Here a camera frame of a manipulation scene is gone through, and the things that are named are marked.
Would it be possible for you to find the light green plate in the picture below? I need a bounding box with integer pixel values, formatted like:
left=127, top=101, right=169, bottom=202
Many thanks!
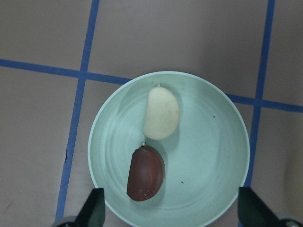
left=88, top=71, right=250, bottom=227

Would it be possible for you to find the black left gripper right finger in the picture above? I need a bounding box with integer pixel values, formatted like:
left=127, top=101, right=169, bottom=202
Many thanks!
left=238, top=187, right=279, bottom=227

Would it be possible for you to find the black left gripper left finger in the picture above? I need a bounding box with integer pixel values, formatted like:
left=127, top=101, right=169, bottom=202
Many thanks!
left=79, top=188, right=105, bottom=227

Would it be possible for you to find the brown bun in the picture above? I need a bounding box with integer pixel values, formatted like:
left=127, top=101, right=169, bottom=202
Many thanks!
left=126, top=143, right=165, bottom=201

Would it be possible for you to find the white bun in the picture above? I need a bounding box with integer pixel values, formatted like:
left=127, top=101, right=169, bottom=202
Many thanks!
left=143, top=85, right=180, bottom=140

